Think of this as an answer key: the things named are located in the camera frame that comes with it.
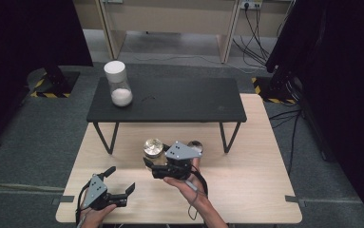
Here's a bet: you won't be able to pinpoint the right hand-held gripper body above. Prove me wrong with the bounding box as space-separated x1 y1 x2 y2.
150 141 203 181

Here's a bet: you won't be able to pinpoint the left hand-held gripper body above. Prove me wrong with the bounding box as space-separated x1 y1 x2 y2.
82 174 128 211

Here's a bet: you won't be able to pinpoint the glass jar of yellow grains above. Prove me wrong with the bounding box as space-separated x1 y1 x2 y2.
143 138 168 172

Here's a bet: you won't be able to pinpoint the glass jar of brown powder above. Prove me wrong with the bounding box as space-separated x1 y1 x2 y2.
187 140 204 154

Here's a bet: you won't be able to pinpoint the black metal shelf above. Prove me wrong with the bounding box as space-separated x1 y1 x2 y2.
86 75 248 156

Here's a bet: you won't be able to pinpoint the grey-lidded glass jar of salt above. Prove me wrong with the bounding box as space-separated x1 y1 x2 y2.
103 60 134 107

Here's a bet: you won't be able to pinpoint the person's left hand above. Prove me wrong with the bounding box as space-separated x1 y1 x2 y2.
81 203 118 228

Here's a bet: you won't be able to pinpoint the person's right hand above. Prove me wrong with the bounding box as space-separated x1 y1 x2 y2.
163 157 210 209

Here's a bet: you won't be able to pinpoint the grey tape strip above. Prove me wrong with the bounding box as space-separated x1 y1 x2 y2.
284 195 307 207
51 195 76 205

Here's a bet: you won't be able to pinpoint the black stand base, striped tape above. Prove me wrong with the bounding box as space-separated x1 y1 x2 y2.
251 75 298 105
27 66 81 99

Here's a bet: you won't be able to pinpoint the dark curtain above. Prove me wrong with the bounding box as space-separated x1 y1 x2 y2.
264 0 364 227
0 0 94 151

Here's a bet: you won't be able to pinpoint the left hand-held gripper cable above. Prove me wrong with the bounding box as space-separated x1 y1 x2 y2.
75 182 90 226

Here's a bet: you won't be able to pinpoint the hand-held gripper cable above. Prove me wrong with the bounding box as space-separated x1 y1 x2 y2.
75 182 90 226
185 170 210 221

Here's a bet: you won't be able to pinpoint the right hand-held gripper cable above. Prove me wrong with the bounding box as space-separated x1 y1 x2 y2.
185 170 210 221

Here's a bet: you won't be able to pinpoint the black floor cables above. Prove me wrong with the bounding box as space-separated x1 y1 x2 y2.
268 106 305 176

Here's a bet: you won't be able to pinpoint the black cables bundle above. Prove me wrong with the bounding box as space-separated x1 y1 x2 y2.
232 5 286 69

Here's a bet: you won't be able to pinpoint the wall power socket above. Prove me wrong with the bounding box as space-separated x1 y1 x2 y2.
239 0 263 10

